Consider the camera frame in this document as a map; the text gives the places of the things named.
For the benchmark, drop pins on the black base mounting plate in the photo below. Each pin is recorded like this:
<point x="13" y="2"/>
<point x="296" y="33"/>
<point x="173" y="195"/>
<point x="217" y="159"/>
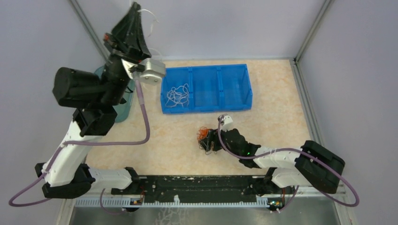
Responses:
<point x="205" y="189"/>

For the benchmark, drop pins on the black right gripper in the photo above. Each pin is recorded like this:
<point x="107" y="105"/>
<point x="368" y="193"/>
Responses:
<point x="213" y="136"/>

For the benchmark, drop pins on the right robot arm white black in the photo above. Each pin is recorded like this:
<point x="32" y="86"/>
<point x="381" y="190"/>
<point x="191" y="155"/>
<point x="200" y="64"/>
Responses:
<point x="309" y="165"/>

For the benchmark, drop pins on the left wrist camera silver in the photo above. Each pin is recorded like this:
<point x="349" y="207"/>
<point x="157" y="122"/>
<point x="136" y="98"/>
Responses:
<point x="150" y="71"/>

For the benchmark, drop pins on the aluminium frame rail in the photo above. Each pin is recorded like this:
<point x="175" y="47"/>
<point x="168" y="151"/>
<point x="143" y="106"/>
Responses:
<point x="345" y="215"/>

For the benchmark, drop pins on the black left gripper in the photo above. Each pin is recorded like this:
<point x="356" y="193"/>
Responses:
<point x="130" y="30"/>

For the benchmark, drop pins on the teal translucent plastic tray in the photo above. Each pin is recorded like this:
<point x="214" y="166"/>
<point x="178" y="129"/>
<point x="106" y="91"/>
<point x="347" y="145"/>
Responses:
<point x="123" y="110"/>

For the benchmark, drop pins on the blue three-compartment plastic bin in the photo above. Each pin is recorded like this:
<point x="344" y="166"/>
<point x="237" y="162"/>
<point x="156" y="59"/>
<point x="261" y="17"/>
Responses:
<point x="204" y="89"/>

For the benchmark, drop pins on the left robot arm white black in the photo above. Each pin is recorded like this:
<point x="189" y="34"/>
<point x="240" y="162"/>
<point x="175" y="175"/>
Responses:
<point x="93" y="98"/>

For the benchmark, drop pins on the white slotted cable duct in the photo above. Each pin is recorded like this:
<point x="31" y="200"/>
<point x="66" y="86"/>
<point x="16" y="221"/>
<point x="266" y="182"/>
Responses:
<point x="127" y="202"/>

